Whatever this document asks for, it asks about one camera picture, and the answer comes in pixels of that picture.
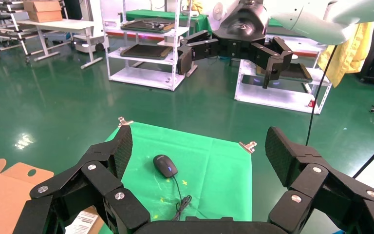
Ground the brown cardboard carton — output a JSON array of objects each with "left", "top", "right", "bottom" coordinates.
[
  {"left": 23, "top": 0, "right": 62, "bottom": 14},
  {"left": 28, "top": 10, "right": 63, "bottom": 23}
]

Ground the black wired mouse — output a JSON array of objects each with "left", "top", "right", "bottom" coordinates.
[{"left": 152, "top": 154, "right": 192, "bottom": 222}]

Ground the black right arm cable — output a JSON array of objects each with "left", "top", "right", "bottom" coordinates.
[{"left": 304, "top": 45, "right": 338, "bottom": 147}]

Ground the yellow hanging cloth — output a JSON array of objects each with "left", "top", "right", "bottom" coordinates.
[{"left": 318, "top": 21, "right": 374, "bottom": 88}]

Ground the grey metal wheeled rack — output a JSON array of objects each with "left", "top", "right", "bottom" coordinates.
[{"left": 0, "top": 0, "right": 31, "bottom": 63}]

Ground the green table cloth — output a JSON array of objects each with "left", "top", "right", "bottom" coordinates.
[{"left": 98, "top": 121, "right": 254, "bottom": 234}]

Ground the low white shelf rack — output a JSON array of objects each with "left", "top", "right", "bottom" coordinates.
[{"left": 234, "top": 34, "right": 333, "bottom": 115}]

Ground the tall white shelf rack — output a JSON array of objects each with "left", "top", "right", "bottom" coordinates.
[{"left": 101, "top": 0, "right": 198, "bottom": 91}]

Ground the white printed paper sheet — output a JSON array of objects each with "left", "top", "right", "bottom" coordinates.
[{"left": 65, "top": 210, "right": 100, "bottom": 234}]

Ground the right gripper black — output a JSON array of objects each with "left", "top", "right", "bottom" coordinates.
[{"left": 177, "top": 0, "right": 294, "bottom": 89}]

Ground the brown cardboard mailer box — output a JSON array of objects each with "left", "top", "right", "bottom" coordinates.
[{"left": 0, "top": 158, "right": 105, "bottom": 234}]

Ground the silver binder clip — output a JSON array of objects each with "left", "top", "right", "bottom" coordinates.
[
  {"left": 238, "top": 141, "right": 258, "bottom": 155},
  {"left": 118, "top": 117, "right": 134, "bottom": 128}
]

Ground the white round fan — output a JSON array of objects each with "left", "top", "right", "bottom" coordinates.
[{"left": 212, "top": 2, "right": 224, "bottom": 21}]

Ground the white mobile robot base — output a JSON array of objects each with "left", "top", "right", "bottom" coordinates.
[{"left": 72, "top": 34, "right": 106, "bottom": 54}]

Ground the white work table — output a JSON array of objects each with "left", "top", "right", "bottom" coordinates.
[{"left": 16, "top": 19, "right": 104, "bottom": 70}]

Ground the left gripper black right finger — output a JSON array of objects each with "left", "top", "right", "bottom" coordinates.
[{"left": 265, "top": 126, "right": 374, "bottom": 234}]

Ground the dark flat tray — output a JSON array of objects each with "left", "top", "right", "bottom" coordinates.
[
  {"left": 256, "top": 63, "right": 314, "bottom": 83},
  {"left": 121, "top": 19, "right": 176, "bottom": 34},
  {"left": 120, "top": 43, "right": 173, "bottom": 61}
]

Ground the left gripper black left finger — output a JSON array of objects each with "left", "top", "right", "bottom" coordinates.
[{"left": 13, "top": 125, "right": 150, "bottom": 234}]

